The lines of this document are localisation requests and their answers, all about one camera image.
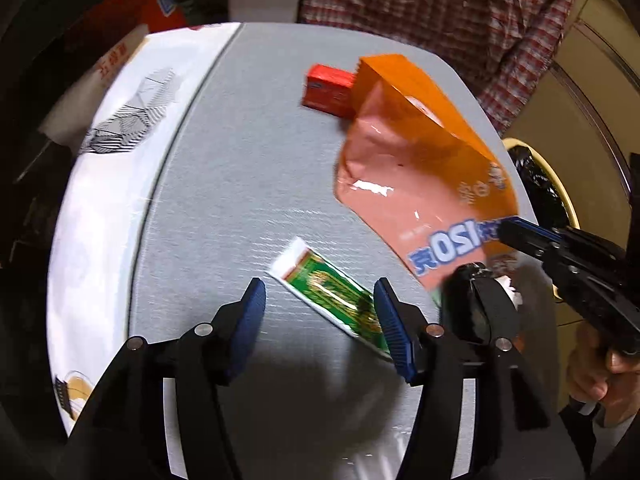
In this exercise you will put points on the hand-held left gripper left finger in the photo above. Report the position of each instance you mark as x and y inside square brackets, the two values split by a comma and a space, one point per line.
[247, 320]

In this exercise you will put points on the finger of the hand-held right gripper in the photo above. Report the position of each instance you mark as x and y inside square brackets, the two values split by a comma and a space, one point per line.
[525, 235]

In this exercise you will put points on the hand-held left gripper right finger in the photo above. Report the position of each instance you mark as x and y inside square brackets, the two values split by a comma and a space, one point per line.
[395, 330]

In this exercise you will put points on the white tissue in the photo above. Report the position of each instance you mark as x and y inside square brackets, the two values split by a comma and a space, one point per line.
[507, 287]

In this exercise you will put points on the black bin liner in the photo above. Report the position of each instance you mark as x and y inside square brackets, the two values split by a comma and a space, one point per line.
[537, 180]

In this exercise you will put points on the yellow rimmed trash bin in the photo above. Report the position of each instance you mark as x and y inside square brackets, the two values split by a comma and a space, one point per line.
[567, 192]

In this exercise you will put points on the green and white packet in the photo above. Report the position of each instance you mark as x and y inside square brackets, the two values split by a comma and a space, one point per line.
[330, 290]

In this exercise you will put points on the orange snack pouch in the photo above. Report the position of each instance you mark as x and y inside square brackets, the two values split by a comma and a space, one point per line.
[415, 170]

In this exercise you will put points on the small red box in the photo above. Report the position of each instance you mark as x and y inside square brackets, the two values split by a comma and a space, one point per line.
[325, 90]

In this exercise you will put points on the person's right forearm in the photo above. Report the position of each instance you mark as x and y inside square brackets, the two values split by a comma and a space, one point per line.
[615, 450]

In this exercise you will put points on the person's right hand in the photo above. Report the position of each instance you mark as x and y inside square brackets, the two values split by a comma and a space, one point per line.
[590, 375]

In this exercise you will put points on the grey table cloth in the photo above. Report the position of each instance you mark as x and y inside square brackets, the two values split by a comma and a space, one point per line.
[250, 185]

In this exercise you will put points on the beige kitchen cabinet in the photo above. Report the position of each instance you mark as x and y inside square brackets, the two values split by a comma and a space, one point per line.
[600, 110]

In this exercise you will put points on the white printed cardboard box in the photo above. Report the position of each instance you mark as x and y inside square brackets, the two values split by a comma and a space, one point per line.
[100, 235]

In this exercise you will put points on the red plaid shirt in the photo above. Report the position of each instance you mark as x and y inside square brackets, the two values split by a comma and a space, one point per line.
[425, 10]

